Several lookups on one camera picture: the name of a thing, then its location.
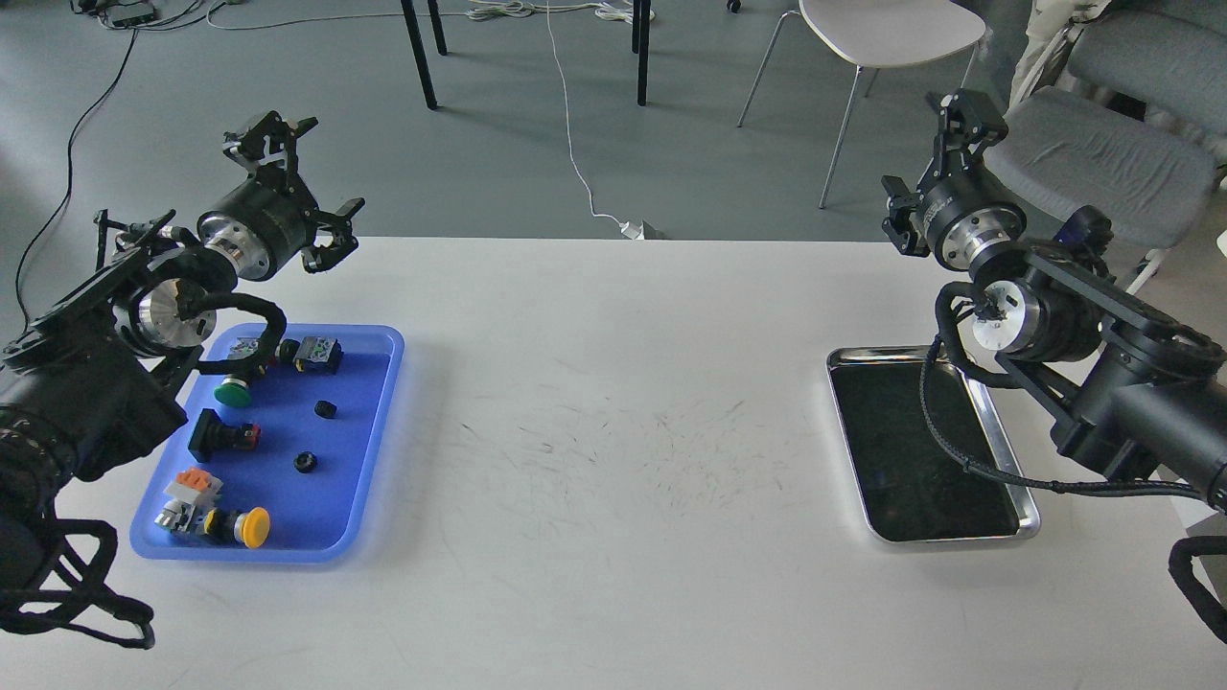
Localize black selector switch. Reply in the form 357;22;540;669
187;409;263;463

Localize blue plastic tray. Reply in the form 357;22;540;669
128;323;405;564

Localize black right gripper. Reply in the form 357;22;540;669
882;90;1026;273

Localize black switch contact block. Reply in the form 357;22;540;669
290;336;344;374

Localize silver metal tray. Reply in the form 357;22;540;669
825;346;1040;548

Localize black table legs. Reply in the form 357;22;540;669
401;0;653;110

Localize white power adapter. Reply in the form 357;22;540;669
618;221;667;241

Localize grey upholstered chair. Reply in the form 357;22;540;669
984;86;1215;293

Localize yellow mushroom push button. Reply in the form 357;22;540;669
155;503;271;549

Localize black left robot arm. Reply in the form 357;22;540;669
1;112;364;648

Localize white cable on floor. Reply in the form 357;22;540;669
466;0;656;231

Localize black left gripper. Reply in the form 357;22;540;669
198;112;364;281

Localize green push button switch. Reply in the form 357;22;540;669
212;377;252;409

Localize orange white contact block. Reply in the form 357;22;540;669
164;467;225;508

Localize black cable on floor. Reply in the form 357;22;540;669
13;0;231;331

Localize white chair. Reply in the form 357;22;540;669
737;1;987;209

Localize small black gear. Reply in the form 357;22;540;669
313;399;337;420
292;451;318;474

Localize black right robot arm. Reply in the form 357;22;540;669
881;90;1226;514

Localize red push button switch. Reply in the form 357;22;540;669
275;339;301;366

